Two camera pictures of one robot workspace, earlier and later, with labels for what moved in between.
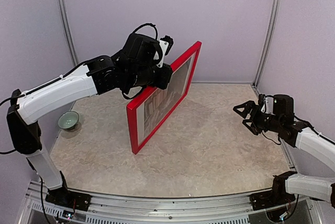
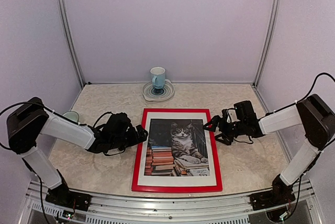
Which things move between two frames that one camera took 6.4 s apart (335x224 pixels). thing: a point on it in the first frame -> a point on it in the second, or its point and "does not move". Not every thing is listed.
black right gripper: (249, 104) -> (215, 121)
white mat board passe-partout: (158, 104) -> (154, 180)
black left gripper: (164, 80) -> (134, 138)
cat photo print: (160, 102) -> (177, 147)
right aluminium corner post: (275, 9) does not move
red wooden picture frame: (132, 107) -> (218, 188)
